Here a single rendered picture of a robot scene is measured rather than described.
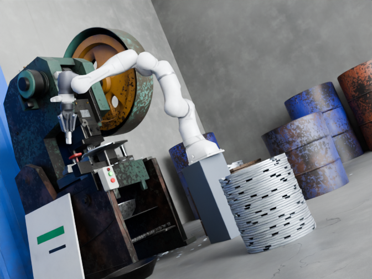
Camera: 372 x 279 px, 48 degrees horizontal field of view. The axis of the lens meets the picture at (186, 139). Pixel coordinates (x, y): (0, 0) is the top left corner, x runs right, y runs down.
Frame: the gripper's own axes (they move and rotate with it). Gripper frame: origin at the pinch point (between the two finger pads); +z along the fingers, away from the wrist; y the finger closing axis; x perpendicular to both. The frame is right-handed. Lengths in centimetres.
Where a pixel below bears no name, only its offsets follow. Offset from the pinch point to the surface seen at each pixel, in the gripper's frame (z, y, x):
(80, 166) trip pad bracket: 16.0, -1.5, -11.1
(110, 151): 12.8, 33.6, -0.1
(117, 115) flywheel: -7, 69, 28
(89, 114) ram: -10.4, 35.7, 21.4
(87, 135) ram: 2.7, 27.4, 15.1
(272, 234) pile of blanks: 27, -17, -136
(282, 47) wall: -75, 362, 21
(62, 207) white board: 45.6, 3.8, 14.3
